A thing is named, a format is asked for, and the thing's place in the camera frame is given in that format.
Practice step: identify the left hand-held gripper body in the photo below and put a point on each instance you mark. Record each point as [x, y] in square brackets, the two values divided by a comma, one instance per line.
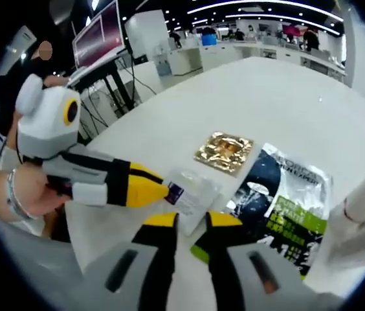
[46, 123]

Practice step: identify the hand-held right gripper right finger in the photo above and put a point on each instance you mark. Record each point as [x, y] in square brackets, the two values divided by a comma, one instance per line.
[234, 278]

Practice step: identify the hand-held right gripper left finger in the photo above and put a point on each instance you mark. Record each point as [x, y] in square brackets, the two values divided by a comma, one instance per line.
[153, 265]

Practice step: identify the green dark skincare mask packet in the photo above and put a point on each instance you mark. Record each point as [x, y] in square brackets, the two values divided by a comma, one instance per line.
[286, 207]

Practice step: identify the gold foil skincare sachet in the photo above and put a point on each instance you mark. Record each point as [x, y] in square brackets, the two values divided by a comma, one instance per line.
[224, 154]

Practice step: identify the person's left hand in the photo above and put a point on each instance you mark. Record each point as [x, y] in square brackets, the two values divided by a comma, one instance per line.
[43, 194]

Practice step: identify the black-legged standing desk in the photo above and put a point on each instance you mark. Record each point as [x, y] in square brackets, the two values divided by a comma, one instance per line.
[117, 90]

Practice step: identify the computer monitor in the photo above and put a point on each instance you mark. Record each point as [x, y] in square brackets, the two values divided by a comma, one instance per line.
[98, 39]

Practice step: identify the person's grey trousers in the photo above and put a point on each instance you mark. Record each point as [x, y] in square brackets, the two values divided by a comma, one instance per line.
[40, 259]

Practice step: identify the water dispenser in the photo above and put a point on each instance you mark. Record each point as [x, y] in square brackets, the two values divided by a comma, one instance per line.
[163, 63]

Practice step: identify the blue bin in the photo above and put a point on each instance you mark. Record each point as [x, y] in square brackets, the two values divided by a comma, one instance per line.
[209, 39]

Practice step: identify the white office counter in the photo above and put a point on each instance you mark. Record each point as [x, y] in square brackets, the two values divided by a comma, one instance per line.
[250, 52]

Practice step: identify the red wall screen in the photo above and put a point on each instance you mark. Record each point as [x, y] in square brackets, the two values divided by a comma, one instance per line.
[292, 30]

